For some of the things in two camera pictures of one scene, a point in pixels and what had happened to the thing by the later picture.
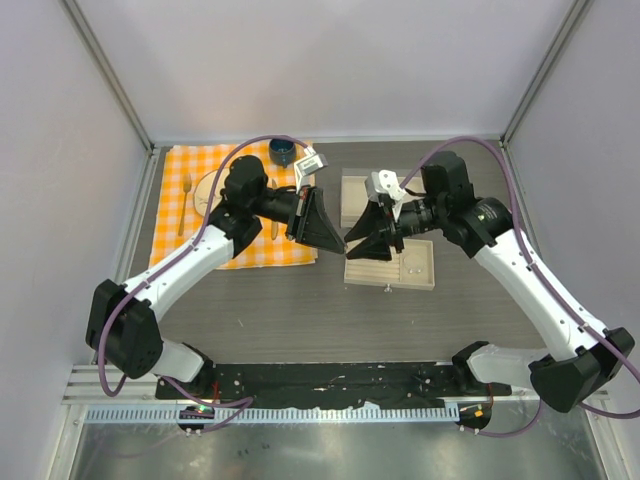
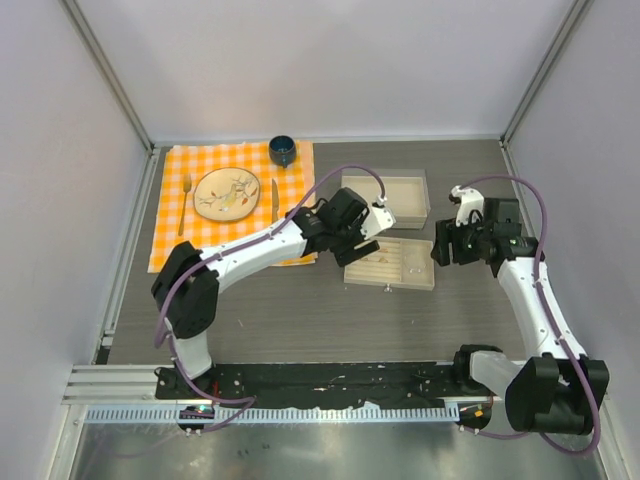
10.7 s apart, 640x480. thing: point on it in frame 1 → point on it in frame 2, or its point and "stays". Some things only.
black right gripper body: x=391 y=226 → x=444 y=243
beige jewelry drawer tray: x=411 y=268 stays
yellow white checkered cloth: x=177 y=219 stays
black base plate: x=359 y=381 stays
